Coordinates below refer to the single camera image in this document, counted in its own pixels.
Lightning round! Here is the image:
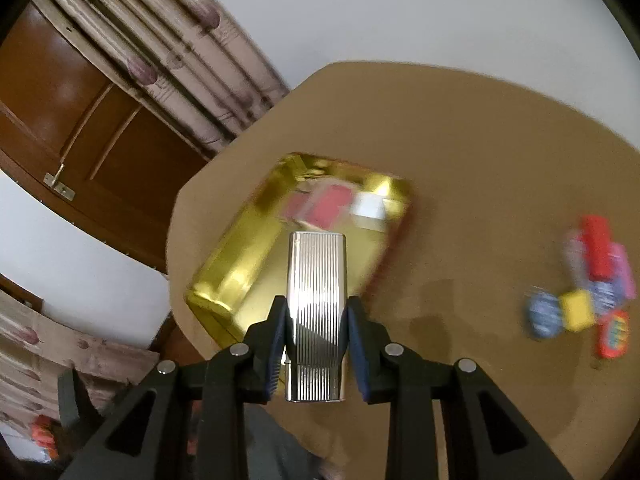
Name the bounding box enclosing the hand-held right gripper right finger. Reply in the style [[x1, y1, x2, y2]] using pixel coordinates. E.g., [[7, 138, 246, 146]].
[[346, 296, 576, 480]]

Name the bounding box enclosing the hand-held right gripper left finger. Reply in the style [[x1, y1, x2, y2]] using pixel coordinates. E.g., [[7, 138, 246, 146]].
[[60, 295, 291, 480]]

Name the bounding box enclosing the white blue small packet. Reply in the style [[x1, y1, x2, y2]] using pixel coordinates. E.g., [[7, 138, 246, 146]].
[[284, 231, 348, 403]]

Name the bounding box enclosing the gold tin box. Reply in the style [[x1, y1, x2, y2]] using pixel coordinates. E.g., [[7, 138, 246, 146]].
[[185, 152, 416, 353]]

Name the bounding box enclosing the small blue patterned piece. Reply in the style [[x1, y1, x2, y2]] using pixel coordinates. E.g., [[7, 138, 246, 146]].
[[524, 287, 563, 338]]

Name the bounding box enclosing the yellow cube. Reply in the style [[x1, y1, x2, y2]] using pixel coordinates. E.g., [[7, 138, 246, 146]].
[[559, 291, 597, 332]]

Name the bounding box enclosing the blue patterned packet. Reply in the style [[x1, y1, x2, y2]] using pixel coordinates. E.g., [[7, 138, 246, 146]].
[[589, 277, 621, 313]]

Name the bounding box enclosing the red multicoloured round toy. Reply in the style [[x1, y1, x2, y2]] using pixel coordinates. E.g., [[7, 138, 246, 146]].
[[597, 310, 631, 359]]

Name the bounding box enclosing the red rectangular block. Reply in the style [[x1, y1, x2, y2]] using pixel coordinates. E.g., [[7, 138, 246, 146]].
[[580, 215, 618, 281]]

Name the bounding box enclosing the pink rectangular block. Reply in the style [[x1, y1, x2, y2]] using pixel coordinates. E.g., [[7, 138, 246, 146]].
[[611, 242, 638, 301]]

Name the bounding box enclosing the person's grey clothing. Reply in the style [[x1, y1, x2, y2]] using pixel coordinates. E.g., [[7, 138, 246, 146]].
[[245, 405, 346, 480]]

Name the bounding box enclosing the clear white plastic box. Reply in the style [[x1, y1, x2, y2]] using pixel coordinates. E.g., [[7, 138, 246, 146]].
[[352, 192, 387, 221]]

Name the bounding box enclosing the red translucent card case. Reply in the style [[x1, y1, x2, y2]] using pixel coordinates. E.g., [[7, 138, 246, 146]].
[[282, 182, 356, 231]]

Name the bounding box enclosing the brown tablecloth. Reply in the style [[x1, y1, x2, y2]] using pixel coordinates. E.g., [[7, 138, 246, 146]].
[[165, 61, 640, 480]]

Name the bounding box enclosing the beige printed cloth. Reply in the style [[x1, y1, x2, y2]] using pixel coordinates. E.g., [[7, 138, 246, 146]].
[[0, 287, 161, 461]]

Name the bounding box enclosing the small orange item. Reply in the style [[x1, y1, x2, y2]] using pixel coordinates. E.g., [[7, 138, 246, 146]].
[[30, 415, 58, 448]]

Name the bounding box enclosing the beige patterned curtain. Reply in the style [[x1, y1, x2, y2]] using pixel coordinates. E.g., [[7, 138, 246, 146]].
[[42, 0, 291, 158]]

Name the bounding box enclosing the brown wooden door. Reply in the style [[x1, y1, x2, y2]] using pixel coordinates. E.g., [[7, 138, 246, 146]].
[[0, 0, 211, 273]]

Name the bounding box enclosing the metal door handle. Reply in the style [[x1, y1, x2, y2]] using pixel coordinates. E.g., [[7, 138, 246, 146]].
[[44, 162, 76, 200]]

